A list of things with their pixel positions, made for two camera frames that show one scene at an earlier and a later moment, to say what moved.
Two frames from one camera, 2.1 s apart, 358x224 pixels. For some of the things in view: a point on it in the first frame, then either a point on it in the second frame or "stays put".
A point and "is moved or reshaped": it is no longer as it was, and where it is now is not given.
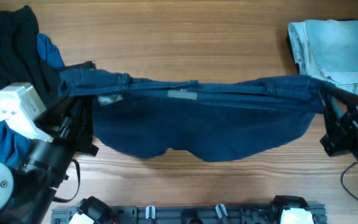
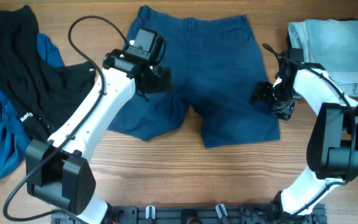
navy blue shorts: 200,121 is moved or reshaped
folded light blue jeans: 340,51 stays put
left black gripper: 74,130 → 159,79
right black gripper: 340,130 → 263,94
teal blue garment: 5,144 stays put
